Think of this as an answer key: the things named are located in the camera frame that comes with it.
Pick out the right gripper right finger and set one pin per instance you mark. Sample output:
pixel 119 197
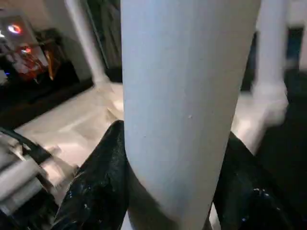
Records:
pixel 244 191

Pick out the white plastic table top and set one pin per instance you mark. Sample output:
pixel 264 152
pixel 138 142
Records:
pixel 72 124

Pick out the white plastic table leg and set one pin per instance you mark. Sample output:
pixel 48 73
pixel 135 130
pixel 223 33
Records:
pixel 88 48
pixel 271 48
pixel 180 95

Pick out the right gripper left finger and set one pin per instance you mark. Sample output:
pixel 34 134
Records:
pixel 100 187

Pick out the grey curtain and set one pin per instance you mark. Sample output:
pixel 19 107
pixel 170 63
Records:
pixel 110 28

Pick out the black mat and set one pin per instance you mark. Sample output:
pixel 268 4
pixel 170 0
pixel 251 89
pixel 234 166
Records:
pixel 287 155

